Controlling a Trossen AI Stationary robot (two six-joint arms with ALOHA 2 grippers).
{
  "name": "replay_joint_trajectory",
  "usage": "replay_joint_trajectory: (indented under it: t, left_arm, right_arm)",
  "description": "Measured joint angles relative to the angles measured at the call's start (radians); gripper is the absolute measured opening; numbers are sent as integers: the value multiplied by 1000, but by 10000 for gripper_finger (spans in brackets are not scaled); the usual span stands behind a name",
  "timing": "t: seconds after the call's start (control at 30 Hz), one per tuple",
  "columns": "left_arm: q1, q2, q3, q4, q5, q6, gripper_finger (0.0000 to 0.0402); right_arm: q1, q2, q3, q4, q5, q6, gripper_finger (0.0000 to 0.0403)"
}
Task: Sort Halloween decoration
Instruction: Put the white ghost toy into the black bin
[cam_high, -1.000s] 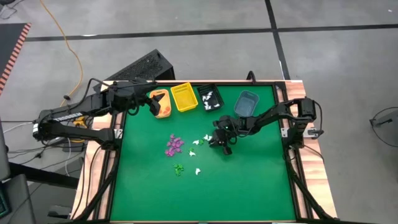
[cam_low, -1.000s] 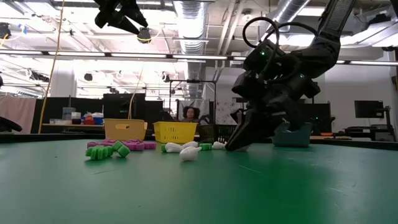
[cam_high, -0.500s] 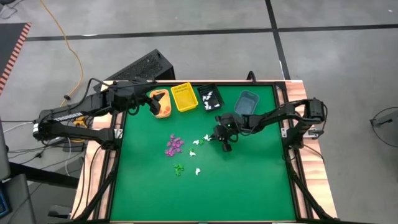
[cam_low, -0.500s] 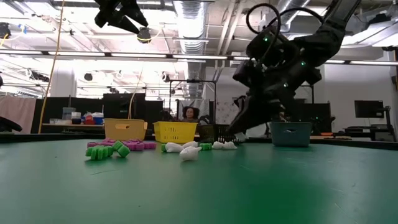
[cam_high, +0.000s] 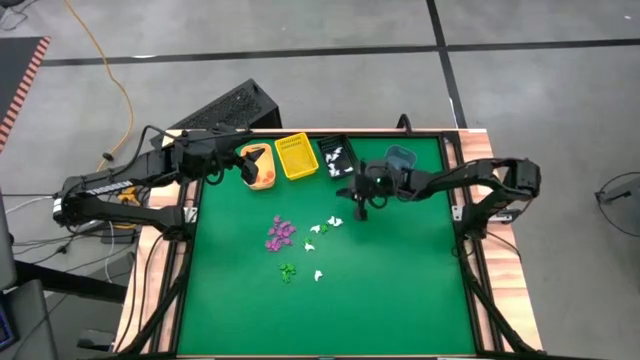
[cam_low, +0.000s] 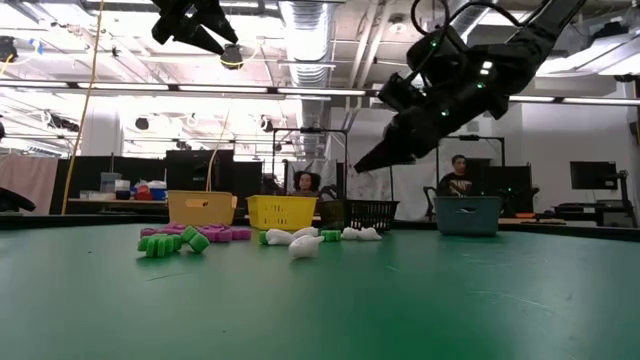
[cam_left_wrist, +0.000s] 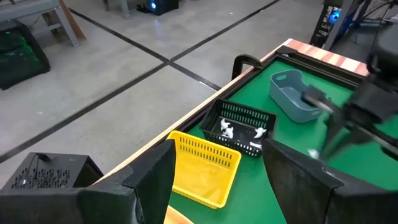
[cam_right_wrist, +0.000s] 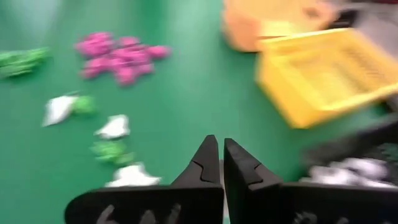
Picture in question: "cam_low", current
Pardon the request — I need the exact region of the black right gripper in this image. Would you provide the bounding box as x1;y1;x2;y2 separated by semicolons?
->
352;27;521;175

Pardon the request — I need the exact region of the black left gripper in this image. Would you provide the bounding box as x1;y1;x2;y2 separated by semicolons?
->
151;0;240;56

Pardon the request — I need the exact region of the black plastic basket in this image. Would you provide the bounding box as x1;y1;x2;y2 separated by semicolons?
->
317;199;401;233

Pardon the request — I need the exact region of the white backdrop sheet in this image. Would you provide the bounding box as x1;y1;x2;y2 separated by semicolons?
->
392;162;437;222

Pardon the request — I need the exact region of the person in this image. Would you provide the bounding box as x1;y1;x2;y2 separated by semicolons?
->
437;153;475;197
292;170;324;197

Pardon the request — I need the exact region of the blue-grey plastic basket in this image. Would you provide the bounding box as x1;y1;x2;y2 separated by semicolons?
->
433;195;504;237

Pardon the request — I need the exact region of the yellow plastic basket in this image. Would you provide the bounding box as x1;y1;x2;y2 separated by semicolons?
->
245;194;320;232

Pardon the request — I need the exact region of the green table mat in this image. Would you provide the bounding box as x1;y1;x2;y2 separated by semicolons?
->
0;222;640;360

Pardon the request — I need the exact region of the clear plastic tub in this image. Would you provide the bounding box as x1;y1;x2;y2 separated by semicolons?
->
99;171;123;194

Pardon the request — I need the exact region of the orange plastic basket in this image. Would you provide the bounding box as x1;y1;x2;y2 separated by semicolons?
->
166;189;239;228

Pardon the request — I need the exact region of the black desk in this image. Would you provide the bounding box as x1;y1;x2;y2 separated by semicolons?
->
549;199;621;229

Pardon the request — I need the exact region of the wooden side table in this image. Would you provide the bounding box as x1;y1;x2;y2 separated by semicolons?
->
67;197;169;207

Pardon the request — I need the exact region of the black computer monitor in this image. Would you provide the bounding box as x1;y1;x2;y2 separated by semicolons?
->
569;160;619;191

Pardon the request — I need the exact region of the pink curtain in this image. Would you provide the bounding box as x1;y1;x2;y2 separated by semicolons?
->
0;152;60;216

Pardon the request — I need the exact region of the black monitor stand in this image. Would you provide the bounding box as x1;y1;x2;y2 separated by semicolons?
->
602;168;640;229

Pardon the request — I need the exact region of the black robot station frame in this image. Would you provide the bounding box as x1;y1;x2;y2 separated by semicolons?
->
435;133;506;197
271;127;350;201

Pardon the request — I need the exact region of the silver ventilation duct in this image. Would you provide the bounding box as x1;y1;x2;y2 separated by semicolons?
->
278;0;335;156

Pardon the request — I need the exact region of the yellow hanging cable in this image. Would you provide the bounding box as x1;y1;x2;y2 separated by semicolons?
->
60;0;105;216
205;107;232;194

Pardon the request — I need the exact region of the black partition wall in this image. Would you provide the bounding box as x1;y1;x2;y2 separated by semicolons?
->
49;148;265;217

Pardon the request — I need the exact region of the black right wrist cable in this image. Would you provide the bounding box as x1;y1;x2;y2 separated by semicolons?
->
409;0;524;39

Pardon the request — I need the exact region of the black metal table frame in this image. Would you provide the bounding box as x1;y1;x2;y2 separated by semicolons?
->
0;213;640;243

